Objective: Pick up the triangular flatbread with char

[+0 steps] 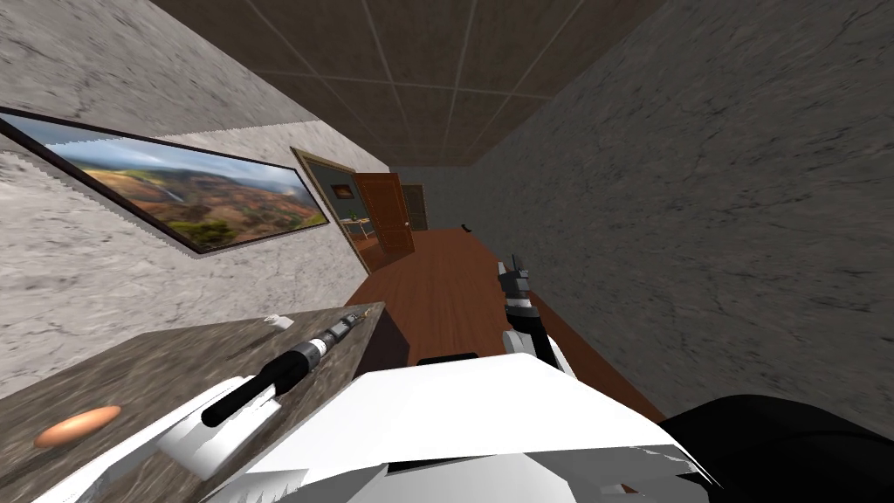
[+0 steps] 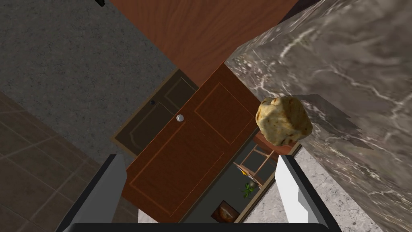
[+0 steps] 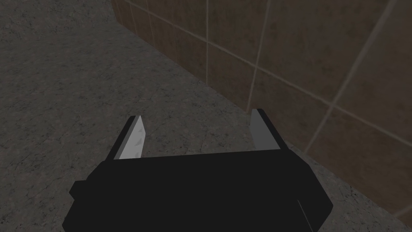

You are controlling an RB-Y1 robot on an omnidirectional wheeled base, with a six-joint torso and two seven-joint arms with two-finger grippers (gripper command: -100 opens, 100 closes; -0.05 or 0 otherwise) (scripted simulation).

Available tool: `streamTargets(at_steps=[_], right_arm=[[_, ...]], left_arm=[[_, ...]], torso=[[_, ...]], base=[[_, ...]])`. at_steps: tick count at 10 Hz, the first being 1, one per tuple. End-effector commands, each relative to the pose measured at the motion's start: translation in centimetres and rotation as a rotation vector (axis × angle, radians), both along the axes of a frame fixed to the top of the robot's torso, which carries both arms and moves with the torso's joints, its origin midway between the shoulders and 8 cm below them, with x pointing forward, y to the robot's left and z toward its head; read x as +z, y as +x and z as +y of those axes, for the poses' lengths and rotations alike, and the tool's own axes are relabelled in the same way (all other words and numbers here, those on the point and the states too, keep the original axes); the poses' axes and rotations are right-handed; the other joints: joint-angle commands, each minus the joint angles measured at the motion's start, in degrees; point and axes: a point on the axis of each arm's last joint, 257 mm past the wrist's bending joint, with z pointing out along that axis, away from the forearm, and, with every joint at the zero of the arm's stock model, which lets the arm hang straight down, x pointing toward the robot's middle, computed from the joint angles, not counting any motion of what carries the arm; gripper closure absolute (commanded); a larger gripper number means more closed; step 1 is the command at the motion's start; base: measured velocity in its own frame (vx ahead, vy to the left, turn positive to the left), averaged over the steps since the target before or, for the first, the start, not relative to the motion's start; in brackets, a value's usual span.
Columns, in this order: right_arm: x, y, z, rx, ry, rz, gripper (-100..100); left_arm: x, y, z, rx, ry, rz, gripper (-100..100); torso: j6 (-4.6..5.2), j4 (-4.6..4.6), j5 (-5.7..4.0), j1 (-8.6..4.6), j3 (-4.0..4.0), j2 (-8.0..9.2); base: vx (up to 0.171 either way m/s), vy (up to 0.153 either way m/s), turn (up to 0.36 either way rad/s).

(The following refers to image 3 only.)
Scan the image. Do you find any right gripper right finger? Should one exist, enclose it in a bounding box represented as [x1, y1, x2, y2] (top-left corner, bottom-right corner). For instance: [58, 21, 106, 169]
[249, 108, 289, 151]

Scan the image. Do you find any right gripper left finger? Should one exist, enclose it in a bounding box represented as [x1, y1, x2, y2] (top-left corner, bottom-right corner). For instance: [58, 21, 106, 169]
[105, 115, 146, 161]

